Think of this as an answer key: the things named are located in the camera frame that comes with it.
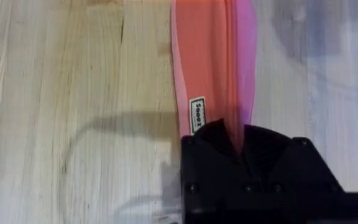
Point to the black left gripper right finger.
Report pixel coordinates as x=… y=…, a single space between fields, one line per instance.
x=287 y=168

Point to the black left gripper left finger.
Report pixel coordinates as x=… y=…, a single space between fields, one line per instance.
x=210 y=161

